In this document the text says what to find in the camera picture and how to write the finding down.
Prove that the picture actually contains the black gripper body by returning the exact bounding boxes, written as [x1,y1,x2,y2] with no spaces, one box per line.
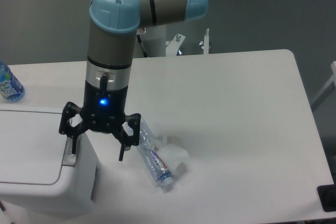
[80,82,128,133]

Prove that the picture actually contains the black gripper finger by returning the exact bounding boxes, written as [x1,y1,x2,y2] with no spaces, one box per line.
[111,113,141,161]
[59,102,91,154]

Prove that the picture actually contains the white push-lid trash can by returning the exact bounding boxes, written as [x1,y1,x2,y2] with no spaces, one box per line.
[1,104,100,215]

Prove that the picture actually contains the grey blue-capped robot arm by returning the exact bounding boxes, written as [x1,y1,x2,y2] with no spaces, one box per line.
[59,0,208,154]

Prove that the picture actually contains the crushed clear plastic bottle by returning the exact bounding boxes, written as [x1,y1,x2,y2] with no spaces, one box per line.
[138,118,173,188]

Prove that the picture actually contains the blue labelled water bottle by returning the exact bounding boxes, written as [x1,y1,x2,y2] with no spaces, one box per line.
[1,62,25,102]

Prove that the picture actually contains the black clamp at table edge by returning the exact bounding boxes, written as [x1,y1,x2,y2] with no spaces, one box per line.
[317,184,335,212]

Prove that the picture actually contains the black cable on pedestal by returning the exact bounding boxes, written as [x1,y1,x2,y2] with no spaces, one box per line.
[135,34,148,58]

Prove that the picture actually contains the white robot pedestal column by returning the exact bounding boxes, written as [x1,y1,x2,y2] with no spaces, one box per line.
[133,25,166,58]

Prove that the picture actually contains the white bracket with bolts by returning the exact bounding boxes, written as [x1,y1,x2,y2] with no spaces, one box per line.
[165,28,212,57]

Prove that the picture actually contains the white frame at right edge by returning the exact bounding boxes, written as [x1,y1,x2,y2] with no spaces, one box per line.
[311,61,335,111]

